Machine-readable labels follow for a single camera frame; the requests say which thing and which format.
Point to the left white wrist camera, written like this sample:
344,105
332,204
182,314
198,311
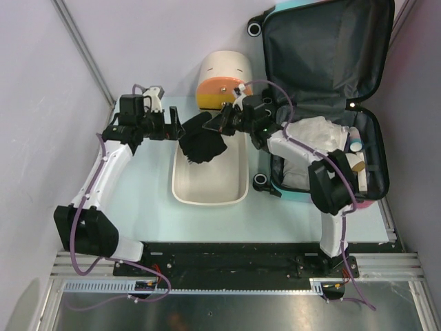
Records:
152,98

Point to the cream rectangular bottle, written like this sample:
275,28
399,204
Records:
362,181

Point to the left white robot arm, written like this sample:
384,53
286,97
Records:
83,225

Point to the white rectangular tray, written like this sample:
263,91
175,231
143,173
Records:
222,181

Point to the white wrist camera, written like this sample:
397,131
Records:
152,98
239,95

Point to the white towel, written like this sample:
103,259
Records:
319,133

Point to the pink and teal kids suitcase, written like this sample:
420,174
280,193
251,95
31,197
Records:
325,59

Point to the white tube pink band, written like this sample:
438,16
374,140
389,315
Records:
354,140

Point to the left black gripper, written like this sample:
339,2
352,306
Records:
167,132

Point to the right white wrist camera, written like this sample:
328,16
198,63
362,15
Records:
239,95

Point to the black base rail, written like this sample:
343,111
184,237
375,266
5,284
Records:
234,266

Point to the black garment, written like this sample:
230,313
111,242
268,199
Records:
200,145

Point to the cream round drawer cabinet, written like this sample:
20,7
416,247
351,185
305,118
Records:
220,73

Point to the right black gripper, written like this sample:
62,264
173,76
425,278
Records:
221,123

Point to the grey folded garment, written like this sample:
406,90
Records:
295,175

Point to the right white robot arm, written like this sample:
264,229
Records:
332,182

